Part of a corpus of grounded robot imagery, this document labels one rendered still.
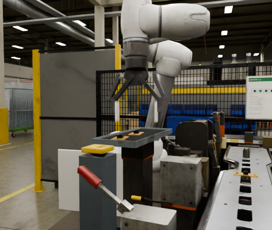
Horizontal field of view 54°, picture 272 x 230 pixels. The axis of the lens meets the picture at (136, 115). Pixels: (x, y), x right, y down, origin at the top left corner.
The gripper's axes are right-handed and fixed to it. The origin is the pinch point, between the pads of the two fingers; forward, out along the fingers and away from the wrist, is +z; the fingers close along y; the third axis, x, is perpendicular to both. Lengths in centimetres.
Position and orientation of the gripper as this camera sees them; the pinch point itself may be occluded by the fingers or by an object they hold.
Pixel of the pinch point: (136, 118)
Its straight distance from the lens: 90.0
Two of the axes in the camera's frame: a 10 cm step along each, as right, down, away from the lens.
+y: -9.7, -0.1, 2.3
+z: 0.0, 10.0, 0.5
